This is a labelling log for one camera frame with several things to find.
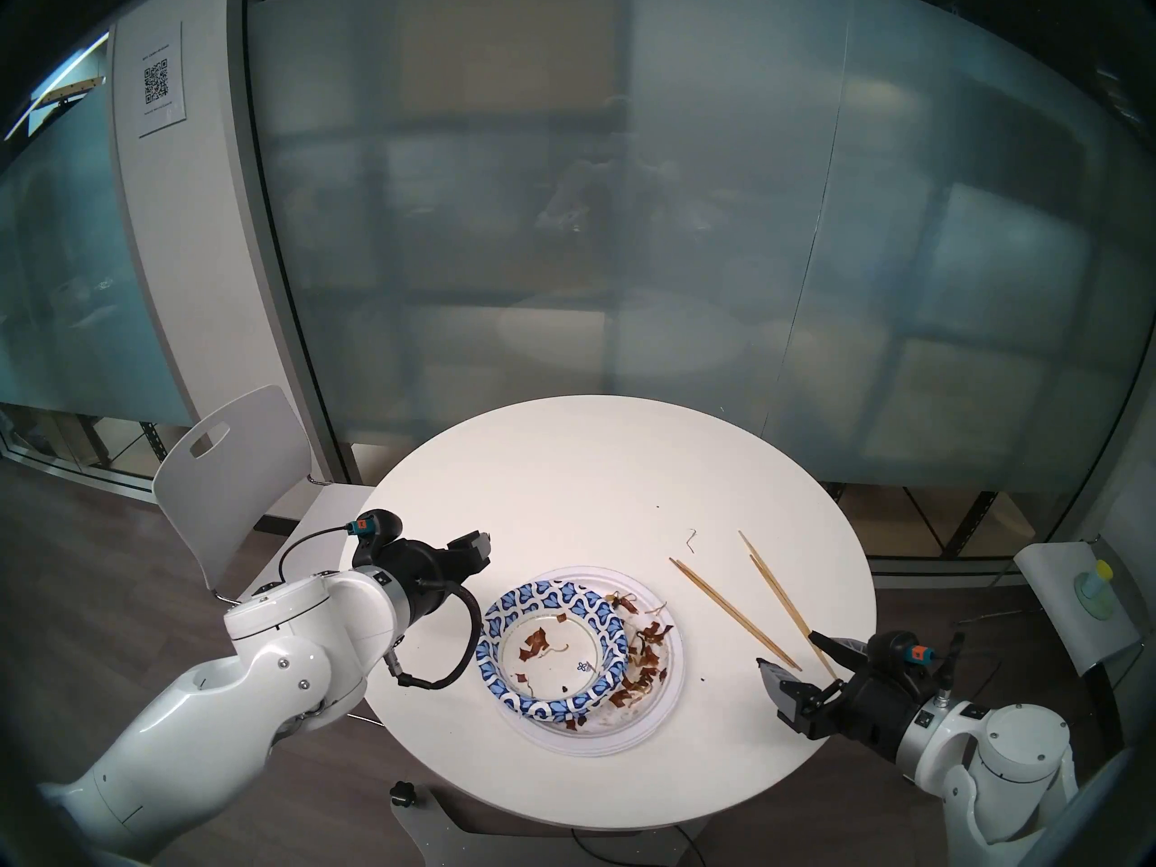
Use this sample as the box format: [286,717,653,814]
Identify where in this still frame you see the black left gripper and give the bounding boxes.
[390,530,494,624]

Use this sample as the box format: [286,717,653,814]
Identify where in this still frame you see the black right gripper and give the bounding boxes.
[756,630,924,758]

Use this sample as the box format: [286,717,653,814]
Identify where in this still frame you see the blue patterned bowl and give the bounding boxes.
[476,580,630,729]
[479,585,631,731]

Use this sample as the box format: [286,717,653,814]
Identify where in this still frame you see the wooden chopsticks pair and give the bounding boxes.
[673,556,803,669]
[738,530,818,645]
[750,554,841,681]

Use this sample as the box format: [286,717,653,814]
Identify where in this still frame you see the wooden chopstick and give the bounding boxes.
[668,558,800,672]

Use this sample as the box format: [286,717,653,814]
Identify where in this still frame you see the brown leafy scrap pieces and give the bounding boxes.
[515,626,570,695]

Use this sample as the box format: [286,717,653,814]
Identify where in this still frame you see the white paper plate with leftovers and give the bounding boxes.
[492,563,685,756]

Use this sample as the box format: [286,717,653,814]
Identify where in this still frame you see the mixed brown leftover strips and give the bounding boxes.
[603,590,676,711]

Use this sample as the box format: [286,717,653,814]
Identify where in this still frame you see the grey chair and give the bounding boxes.
[1013,536,1148,676]

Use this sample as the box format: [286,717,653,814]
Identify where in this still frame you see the yellow capped green bottle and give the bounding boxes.
[1073,560,1116,618]

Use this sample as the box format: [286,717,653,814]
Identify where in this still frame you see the white QR code sign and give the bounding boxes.
[135,21,188,139]

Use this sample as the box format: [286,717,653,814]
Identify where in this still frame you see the thick black left arm hose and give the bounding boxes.
[384,583,481,692]

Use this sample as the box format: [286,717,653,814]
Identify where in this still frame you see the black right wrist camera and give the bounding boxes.
[867,630,940,690]

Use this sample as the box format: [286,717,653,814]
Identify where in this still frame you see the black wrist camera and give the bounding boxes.
[867,630,940,690]
[350,508,405,570]

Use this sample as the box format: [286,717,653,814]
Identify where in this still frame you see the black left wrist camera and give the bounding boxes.
[350,508,405,570]

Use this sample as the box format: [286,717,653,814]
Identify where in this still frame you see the black right camera cable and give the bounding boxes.
[935,630,965,705]

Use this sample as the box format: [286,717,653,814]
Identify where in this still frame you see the thin black left camera cable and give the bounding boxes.
[277,524,358,588]

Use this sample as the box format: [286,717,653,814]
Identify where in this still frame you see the white chair with handle hole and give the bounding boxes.
[152,385,376,622]

